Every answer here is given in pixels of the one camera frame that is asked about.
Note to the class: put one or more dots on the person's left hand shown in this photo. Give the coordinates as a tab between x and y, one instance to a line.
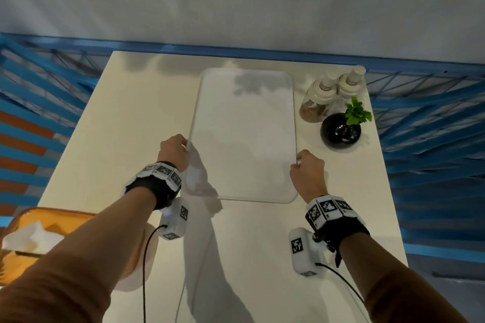
172	150

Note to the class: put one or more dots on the person's right hand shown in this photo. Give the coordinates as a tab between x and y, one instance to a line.
310	179

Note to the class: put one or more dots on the person's left thumb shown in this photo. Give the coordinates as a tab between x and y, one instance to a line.
185	149

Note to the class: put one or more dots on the person's right thumb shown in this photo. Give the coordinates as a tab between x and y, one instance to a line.
304	155

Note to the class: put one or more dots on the white rectangular tray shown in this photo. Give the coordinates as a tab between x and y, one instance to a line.
244	133

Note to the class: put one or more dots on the person's right forearm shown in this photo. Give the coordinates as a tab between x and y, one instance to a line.
394	288

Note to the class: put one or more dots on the person's left forearm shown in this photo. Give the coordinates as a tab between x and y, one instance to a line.
75	254

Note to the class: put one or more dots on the black round vase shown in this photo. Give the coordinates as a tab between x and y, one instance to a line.
339	133

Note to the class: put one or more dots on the black marker wristband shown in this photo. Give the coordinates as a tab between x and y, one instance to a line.
157	182
337	220

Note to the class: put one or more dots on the clear jar with brown contents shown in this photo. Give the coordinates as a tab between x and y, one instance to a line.
316	101

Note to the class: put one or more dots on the green plant sprig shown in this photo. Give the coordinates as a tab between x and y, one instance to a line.
356	112

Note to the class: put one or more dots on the clear jar with white lid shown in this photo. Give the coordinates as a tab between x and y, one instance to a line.
350	86

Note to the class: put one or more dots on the orange tissue box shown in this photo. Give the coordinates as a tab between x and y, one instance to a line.
60	220

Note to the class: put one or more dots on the white tissue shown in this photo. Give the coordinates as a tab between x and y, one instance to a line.
30	237

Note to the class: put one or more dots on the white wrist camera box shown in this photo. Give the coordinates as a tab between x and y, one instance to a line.
305	251
175	220

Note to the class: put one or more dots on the blue metal rack frame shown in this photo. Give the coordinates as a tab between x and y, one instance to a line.
242	52

